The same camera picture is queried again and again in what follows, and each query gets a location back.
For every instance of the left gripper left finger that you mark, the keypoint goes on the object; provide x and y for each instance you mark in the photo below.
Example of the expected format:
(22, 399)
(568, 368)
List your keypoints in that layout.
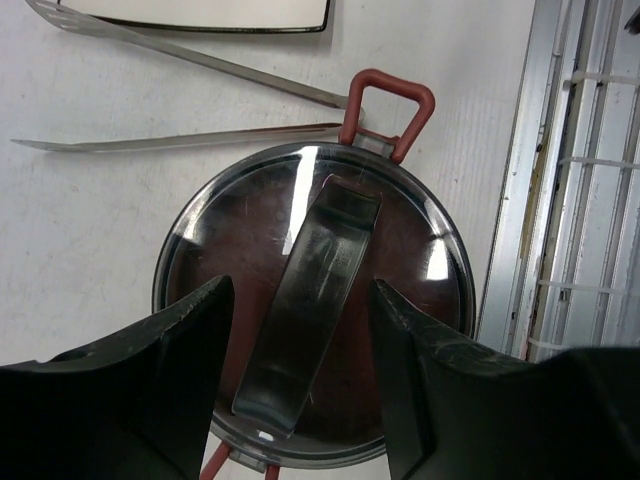
(136, 404)

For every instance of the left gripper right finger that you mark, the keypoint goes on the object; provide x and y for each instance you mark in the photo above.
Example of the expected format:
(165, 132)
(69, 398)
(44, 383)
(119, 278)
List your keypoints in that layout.
(453, 408)

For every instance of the grey transparent top lid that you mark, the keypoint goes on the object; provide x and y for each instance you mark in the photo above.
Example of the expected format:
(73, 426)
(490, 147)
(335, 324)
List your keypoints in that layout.
(236, 225)

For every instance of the pink lunch bowl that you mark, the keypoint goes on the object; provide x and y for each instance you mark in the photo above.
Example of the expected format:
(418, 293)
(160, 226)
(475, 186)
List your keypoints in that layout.
(383, 117)

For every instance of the metal tongs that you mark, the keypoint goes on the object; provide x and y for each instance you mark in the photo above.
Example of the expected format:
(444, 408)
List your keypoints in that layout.
(59, 86)

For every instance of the white square plate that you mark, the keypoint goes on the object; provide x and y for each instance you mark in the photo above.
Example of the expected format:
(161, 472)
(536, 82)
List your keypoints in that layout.
(232, 16)

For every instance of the aluminium frame rail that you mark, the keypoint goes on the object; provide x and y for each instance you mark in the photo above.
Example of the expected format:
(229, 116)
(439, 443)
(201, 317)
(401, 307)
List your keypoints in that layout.
(564, 266)

